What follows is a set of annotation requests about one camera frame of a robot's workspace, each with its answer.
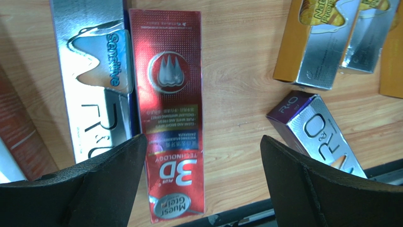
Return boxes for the orange toothpaste box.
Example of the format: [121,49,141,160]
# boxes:
[379,6,403,98]

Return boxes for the silver purple R&O toothpaste box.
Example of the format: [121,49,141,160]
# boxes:
[266,90,367,178]

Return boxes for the silver gold toothpaste box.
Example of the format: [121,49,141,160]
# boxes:
[273,0,360,90]
[339,0,400,74]

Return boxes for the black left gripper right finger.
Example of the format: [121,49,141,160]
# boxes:
[260,135,403,227]

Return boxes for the silver blue Sensitive toothpaste box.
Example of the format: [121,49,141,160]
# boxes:
[50,0,134,163]

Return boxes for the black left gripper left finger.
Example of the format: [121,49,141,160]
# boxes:
[0,134,148,227]

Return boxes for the silver gold toothpaste box left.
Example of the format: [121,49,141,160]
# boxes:
[273,0,360,90]

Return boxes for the silver gold toothpaste box right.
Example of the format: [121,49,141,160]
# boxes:
[339,0,400,74]

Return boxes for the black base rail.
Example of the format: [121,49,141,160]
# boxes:
[176,159,403,227]

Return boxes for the red 3D toothpaste box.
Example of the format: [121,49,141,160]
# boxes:
[129,9,205,223]

